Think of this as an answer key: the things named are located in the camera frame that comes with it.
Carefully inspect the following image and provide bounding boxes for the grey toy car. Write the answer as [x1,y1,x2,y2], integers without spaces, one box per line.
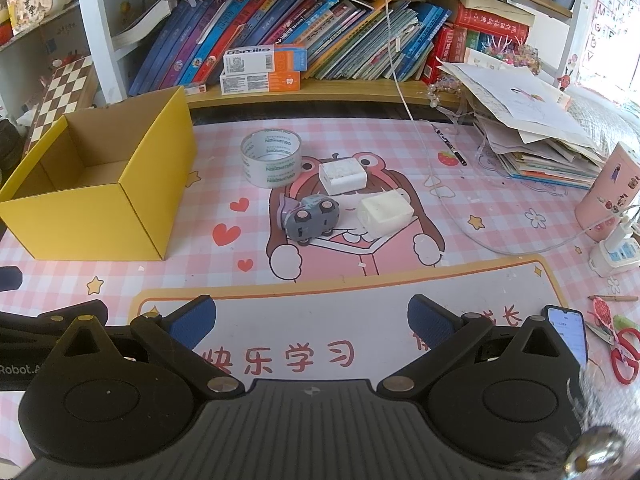
[278,194,340,246]

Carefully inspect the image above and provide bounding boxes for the lower orange white toothpaste box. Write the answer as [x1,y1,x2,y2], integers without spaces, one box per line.
[220,72,302,96]

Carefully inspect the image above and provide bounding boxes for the orange white toothpaste box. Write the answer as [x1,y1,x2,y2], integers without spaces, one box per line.
[224,44,307,75]
[220,72,302,96]

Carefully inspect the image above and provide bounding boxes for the small red white box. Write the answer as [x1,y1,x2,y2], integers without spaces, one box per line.
[183,82,207,96]

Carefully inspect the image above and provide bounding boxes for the red handled scissors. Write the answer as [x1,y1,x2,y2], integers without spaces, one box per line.
[586,296,639,386]

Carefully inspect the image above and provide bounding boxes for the pink cartoon cup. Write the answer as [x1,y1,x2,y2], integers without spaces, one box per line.
[575,142,640,242]

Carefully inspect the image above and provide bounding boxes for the brown white chessboard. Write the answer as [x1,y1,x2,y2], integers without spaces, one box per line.
[23,55,99,154]

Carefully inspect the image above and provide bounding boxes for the yellow cardboard box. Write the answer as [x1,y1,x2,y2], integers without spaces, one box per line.
[1,87,196,261]

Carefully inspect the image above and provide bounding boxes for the pile of papers and books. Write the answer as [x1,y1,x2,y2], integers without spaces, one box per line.
[442,62,604,190]

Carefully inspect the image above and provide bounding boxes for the black patterned pencil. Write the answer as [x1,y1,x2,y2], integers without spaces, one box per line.
[433,127,468,166]

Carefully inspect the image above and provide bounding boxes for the white power adapter cube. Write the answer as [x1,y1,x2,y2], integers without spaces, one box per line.
[318,157,368,196]

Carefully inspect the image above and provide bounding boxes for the clear packing tape roll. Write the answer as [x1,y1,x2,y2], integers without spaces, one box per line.
[240,128,302,188]

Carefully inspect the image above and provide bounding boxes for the white sponge block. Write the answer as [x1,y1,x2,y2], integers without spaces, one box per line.
[356,190,414,238]

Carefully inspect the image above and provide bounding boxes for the pink cartoon desk mat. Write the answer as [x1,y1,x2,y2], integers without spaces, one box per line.
[1,118,639,382]

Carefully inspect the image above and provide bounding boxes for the row of leaning books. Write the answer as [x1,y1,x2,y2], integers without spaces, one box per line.
[116,0,449,96]

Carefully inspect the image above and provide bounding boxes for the upper orange white toothpaste box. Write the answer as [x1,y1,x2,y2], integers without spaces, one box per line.
[224,44,307,75]

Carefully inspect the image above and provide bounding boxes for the smartphone with lit screen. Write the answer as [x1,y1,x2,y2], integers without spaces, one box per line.
[542,304,589,368]

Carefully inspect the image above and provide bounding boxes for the pearl bead bracelet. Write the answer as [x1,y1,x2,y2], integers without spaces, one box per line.
[425,77,464,110]

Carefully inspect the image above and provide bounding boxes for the white power strip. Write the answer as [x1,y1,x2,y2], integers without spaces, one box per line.
[588,214,640,278]

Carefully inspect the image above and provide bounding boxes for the red dictionary books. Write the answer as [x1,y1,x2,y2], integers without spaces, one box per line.
[421,0,535,84]

